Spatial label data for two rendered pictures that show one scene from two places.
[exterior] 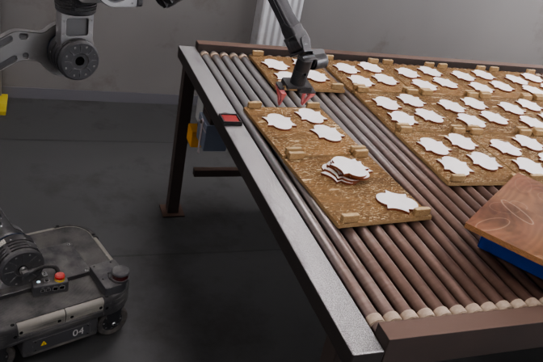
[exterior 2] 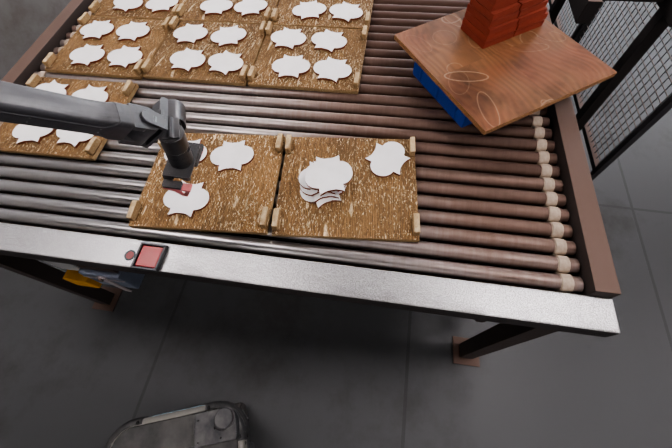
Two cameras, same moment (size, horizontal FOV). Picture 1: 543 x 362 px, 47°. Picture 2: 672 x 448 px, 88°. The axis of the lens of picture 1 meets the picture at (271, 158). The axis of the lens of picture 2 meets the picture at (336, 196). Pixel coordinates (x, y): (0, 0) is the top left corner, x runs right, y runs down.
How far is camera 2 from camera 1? 1.57 m
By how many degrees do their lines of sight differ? 49
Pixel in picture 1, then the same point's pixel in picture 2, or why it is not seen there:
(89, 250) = (160, 435)
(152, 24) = not seen: outside the picture
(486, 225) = (491, 116)
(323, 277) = (501, 301)
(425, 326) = (599, 248)
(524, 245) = (524, 103)
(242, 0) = not seen: outside the picture
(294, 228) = (410, 289)
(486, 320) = (585, 188)
